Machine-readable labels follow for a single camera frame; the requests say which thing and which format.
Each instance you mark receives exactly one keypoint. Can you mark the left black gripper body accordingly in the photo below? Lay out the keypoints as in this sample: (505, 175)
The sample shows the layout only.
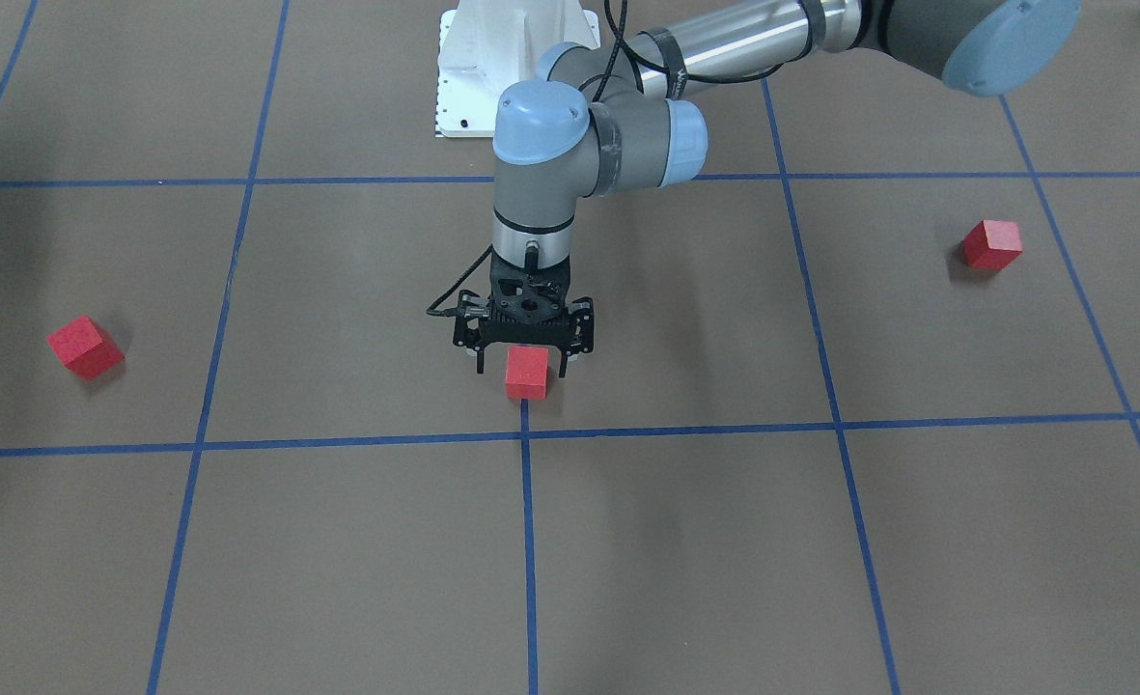
(580, 326)

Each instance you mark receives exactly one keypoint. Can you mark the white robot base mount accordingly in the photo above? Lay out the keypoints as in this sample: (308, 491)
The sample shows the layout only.
(485, 46)

